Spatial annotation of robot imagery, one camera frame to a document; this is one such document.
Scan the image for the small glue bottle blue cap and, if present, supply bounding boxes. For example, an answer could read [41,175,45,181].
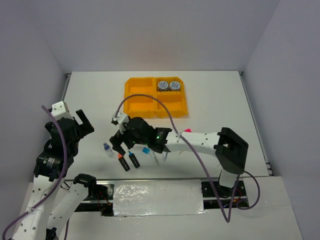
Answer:
[103,142,117,159]

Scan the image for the black highlighter orange tip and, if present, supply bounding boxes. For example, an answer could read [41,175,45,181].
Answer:
[117,153,130,172]

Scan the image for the round blue-white tin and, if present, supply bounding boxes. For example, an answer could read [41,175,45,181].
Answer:
[169,81,181,92]
[157,80,169,92]

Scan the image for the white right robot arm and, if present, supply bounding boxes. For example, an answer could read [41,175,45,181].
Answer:
[109,116,249,196]

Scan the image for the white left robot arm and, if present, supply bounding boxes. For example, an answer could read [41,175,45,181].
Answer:
[9,101,98,240]

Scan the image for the blue highlighter cap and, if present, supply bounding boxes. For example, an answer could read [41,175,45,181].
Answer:
[142,147,150,154]

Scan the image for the black highlighter blue tip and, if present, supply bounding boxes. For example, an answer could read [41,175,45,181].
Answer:
[128,151,140,169]

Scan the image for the green clear pen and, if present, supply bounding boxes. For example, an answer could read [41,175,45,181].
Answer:
[150,150,160,166]

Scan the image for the blue clear pen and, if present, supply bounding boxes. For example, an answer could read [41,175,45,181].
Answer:
[163,152,169,162]

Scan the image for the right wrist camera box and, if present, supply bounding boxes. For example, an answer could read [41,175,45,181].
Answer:
[111,111,130,134]

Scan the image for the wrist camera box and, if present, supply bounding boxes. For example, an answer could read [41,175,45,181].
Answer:
[111,111,130,134]
[51,101,72,121]

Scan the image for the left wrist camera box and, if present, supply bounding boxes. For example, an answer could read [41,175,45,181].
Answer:
[51,101,72,121]

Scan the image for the foil-covered base plate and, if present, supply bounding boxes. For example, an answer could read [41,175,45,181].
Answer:
[113,180,207,217]

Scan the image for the black mounting rail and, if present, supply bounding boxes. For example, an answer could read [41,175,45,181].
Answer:
[61,176,251,217]

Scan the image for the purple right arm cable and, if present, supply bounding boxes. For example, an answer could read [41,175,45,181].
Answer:
[113,93,261,223]

